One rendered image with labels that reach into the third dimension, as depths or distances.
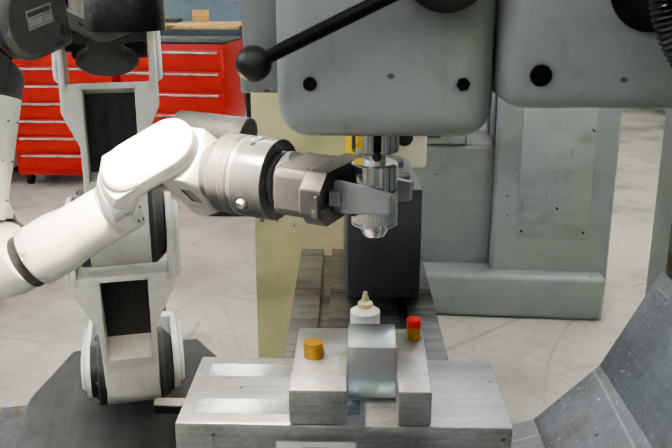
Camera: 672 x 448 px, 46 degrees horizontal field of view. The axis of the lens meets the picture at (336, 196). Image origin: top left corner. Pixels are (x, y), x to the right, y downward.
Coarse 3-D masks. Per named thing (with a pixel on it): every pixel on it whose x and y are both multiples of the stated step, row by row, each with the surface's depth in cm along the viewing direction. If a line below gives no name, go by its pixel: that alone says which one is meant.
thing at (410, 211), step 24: (408, 168) 140; (408, 216) 128; (360, 240) 129; (384, 240) 129; (408, 240) 129; (360, 264) 130; (384, 264) 130; (408, 264) 130; (360, 288) 131; (384, 288) 131; (408, 288) 131
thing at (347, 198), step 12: (336, 192) 78; (348, 192) 78; (360, 192) 78; (372, 192) 77; (384, 192) 77; (336, 204) 79; (348, 204) 79; (360, 204) 78; (372, 204) 78; (384, 204) 77
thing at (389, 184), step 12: (360, 180) 79; (372, 180) 78; (384, 180) 78; (396, 180) 79; (396, 192) 80; (396, 204) 80; (360, 216) 80; (372, 216) 79; (384, 216) 79; (396, 216) 81; (360, 228) 80; (372, 228) 79; (384, 228) 80
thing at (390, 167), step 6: (354, 162) 79; (360, 162) 79; (390, 162) 79; (396, 162) 80; (354, 168) 79; (360, 168) 78; (366, 168) 78; (372, 168) 78; (378, 168) 78; (384, 168) 78; (390, 168) 78; (396, 168) 79; (360, 174) 78; (366, 174) 78; (372, 174) 78; (378, 174) 78; (384, 174) 78; (390, 174) 78
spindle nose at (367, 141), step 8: (352, 136) 79; (360, 136) 77; (368, 136) 77; (384, 136) 77; (392, 136) 77; (352, 144) 79; (368, 144) 77; (384, 144) 77; (392, 144) 78; (360, 152) 78; (368, 152) 77; (384, 152) 77; (392, 152) 78
